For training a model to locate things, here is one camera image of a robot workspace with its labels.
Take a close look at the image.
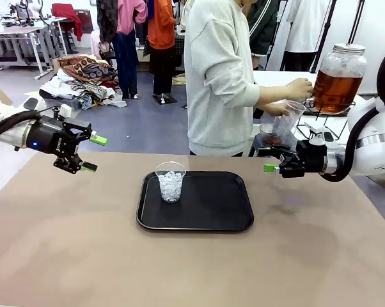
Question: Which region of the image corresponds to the white side table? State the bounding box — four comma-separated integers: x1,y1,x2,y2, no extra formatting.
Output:
252,70,379,145

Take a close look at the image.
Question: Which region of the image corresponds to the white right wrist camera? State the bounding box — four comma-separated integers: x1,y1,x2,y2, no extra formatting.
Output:
304,123,340,150

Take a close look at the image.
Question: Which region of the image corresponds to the glass tea dispenser jar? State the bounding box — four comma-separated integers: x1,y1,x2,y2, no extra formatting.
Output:
304,43,368,115

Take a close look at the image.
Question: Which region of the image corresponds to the person's left hand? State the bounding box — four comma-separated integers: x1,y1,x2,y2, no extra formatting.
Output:
265,102,291,117

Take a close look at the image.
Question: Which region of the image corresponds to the pile of patterned cloths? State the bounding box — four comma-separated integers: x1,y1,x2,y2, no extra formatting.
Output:
38,54,128,111

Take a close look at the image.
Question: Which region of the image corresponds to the tall clear iced cup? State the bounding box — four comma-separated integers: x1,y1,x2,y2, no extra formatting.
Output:
273,99,306,138

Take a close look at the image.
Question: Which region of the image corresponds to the dark patterned hanging garment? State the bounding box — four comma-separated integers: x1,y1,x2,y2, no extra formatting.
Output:
95,0,119,44

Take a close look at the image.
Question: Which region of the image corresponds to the bystander in dark striped jacket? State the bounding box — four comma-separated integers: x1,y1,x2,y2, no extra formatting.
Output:
247,0,279,70

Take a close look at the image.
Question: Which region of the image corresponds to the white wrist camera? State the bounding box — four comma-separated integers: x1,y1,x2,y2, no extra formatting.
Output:
52,104,73,122
304,123,340,150

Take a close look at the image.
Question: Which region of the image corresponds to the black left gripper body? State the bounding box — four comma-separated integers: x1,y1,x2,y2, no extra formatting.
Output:
25,116,68,157

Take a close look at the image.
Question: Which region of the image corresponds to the red hanging garment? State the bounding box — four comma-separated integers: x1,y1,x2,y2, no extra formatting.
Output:
51,3,84,42

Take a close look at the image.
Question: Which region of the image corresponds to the person in grey sweatshirt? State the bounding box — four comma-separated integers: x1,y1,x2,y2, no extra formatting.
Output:
183,0,261,157

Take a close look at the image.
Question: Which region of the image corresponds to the glass bowl with brown contents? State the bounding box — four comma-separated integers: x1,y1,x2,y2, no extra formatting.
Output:
259,123,285,147

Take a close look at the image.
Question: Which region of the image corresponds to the person's right hand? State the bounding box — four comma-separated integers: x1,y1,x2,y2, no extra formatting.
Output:
285,78,313,100

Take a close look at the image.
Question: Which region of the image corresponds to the black wire dispenser stand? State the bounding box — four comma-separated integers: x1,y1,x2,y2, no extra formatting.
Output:
296,100,356,142

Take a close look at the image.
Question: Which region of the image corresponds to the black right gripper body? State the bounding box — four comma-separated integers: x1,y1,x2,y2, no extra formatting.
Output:
295,139,328,177

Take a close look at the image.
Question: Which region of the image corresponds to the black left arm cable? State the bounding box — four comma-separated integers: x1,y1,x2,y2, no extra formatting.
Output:
0,110,43,140

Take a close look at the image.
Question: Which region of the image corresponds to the black light stand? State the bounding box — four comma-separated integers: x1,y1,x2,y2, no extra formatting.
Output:
347,0,366,45
310,19,333,74

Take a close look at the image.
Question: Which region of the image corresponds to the bystander in white top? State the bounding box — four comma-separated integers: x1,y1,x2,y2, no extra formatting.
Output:
282,0,331,73

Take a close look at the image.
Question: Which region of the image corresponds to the short clear iced cup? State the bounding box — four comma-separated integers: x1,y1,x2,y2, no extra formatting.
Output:
155,162,187,204

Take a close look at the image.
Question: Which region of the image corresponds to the person's right forearm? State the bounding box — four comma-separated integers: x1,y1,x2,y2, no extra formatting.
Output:
257,83,289,106

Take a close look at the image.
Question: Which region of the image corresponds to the black plastic serving tray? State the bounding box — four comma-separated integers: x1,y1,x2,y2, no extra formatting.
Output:
136,170,255,233

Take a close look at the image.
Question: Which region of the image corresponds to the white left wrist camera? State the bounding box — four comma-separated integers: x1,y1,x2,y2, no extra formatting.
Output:
52,104,73,122

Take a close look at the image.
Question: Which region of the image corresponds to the brown cardboard box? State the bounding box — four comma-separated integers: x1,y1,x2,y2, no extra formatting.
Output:
0,84,15,107

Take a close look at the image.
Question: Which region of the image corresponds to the white background desk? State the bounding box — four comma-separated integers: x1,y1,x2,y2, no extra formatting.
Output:
35,15,68,57
0,25,52,81

